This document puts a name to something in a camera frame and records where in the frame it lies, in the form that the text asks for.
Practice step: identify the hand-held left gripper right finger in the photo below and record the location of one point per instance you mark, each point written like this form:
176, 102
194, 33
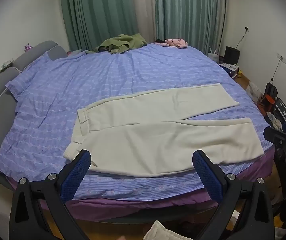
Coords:
208, 177

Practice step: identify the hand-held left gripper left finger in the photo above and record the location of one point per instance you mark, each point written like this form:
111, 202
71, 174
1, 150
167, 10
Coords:
76, 177

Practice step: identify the cream pants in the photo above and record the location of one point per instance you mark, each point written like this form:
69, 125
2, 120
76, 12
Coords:
158, 140

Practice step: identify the black folded stand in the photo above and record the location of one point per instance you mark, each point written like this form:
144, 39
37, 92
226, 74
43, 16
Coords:
284, 112

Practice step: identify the black and orange backpack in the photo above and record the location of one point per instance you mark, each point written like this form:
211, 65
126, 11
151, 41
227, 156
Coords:
268, 97

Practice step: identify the clear plastic bag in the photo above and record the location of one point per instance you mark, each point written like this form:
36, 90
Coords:
254, 90

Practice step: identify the purple bed sheet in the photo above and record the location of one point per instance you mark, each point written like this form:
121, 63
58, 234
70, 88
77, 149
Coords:
133, 207

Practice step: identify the white quilted cloth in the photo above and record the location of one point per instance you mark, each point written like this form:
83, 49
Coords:
163, 232

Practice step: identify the white cardboard box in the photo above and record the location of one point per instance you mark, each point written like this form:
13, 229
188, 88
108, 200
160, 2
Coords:
229, 69

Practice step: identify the black speaker box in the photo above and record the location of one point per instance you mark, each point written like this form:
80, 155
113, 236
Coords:
232, 55

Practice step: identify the white shopping bag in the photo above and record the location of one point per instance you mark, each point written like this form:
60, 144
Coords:
213, 56

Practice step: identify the blue striped floral blanket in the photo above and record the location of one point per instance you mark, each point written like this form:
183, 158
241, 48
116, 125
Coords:
108, 80

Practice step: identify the blue striped pillow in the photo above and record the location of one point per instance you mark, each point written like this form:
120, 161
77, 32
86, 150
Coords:
33, 72

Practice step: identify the pink patterned garment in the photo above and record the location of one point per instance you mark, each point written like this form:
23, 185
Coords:
175, 42

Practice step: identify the purple toy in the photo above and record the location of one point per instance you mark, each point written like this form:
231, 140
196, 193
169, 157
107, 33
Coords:
28, 47

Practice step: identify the olive green garment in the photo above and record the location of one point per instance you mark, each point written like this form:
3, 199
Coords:
123, 42

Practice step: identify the dark green curtain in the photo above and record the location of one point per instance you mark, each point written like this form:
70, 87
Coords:
95, 12

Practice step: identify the white wall power strip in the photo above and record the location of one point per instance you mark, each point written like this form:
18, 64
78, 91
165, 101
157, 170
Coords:
283, 60

